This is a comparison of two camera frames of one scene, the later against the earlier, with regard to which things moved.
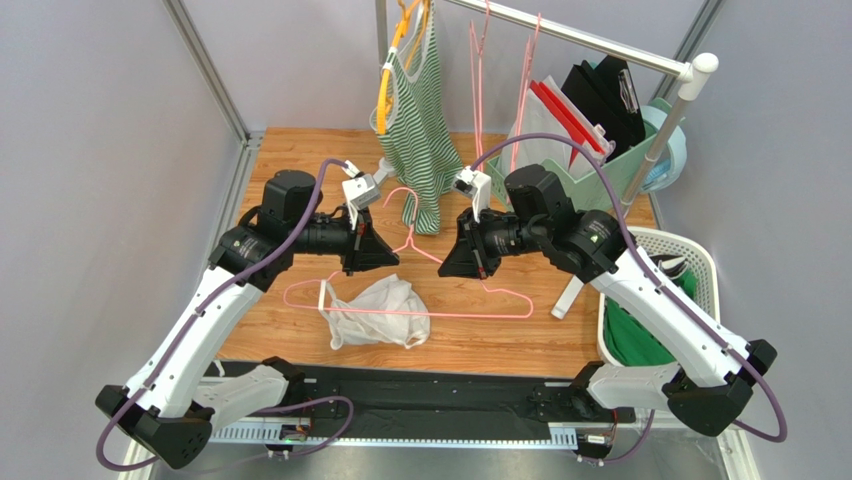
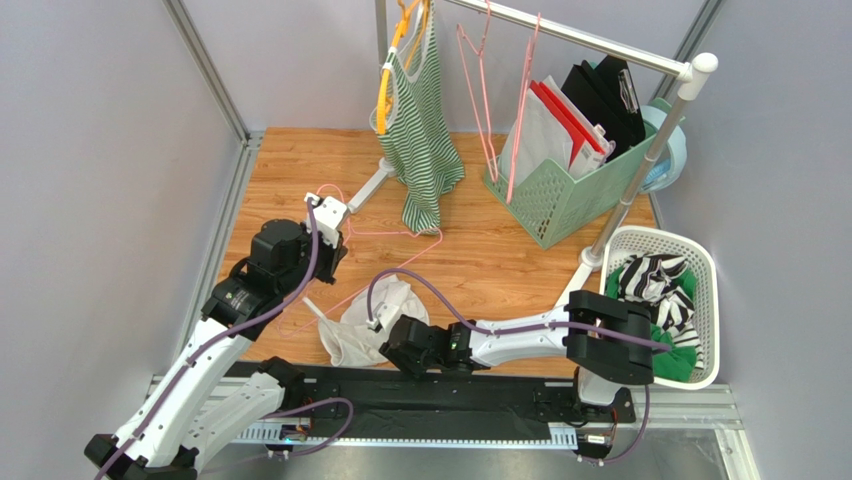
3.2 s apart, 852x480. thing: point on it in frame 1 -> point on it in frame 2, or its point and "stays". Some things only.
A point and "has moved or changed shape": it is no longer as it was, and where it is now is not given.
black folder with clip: x=605 y=90 stays
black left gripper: x=366 y=250 -> x=334 y=256
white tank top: x=391 y=293 has moved or changed shape
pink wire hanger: x=409 y=243 -> x=380 y=276
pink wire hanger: x=524 y=89 stays
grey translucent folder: x=533 y=115 stays
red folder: x=573 y=127 stays
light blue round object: x=672 y=158 stays
